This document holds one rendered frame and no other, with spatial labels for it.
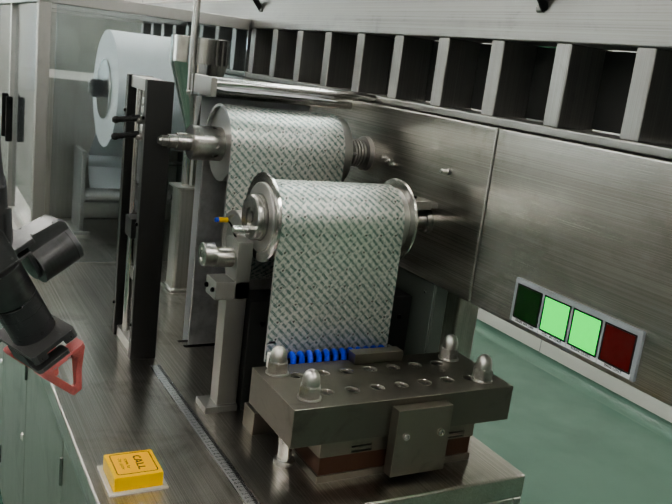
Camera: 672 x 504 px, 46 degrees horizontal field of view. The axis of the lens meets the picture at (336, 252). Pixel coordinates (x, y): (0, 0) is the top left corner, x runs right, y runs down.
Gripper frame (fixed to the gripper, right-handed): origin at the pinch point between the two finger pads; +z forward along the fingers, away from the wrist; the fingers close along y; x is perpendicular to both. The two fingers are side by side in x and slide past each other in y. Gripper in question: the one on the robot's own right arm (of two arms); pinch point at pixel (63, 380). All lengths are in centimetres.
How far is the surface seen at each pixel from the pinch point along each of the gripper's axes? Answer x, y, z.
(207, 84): -56, 25, -14
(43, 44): -63, 98, -12
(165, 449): -7.3, -2.1, 21.0
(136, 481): 1.0, -9.2, 14.7
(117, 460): 0.4, -4.3, 13.9
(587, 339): -50, -51, 14
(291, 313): -34.8, -6.5, 13.3
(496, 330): -269, 127, 267
